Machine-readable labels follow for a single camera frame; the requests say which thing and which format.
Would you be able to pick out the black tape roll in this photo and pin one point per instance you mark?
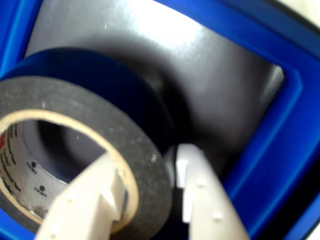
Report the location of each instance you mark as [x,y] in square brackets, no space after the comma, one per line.
[75,95]

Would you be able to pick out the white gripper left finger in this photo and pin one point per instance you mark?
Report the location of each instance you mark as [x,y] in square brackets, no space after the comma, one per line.
[82,205]

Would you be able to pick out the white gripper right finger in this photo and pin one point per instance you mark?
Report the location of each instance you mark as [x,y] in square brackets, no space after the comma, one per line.
[207,200]

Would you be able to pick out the blue square box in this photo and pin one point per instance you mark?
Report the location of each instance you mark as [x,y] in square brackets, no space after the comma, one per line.
[287,125]

